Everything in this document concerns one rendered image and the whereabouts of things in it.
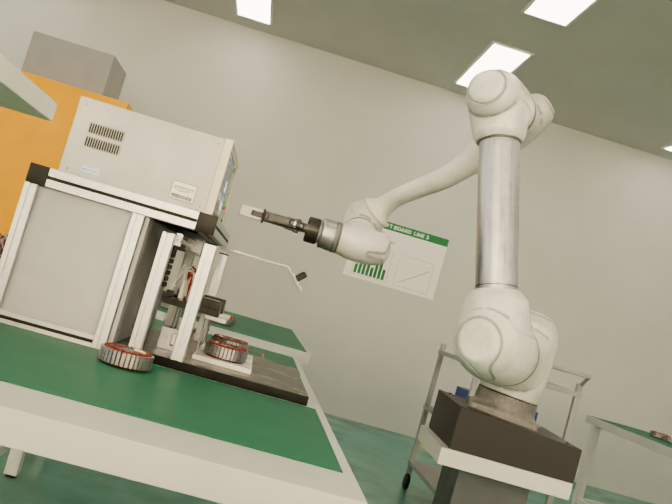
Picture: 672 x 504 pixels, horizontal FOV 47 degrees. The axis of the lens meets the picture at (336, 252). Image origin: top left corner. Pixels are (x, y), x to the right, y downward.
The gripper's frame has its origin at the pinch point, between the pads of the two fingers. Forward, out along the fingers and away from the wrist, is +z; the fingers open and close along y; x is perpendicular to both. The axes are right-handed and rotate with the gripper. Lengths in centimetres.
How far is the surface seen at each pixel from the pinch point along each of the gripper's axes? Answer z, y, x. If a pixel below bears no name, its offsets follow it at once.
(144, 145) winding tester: 28.9, -28.5, 6.0
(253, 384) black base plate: -13, -40, -42
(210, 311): 1.8, -23.9, -29.2
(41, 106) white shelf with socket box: 36, -88, 0
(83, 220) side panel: 35, -41, -16
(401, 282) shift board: -137, 511, 20
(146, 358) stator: 10, -60, -40
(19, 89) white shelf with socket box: 36, -100, 0
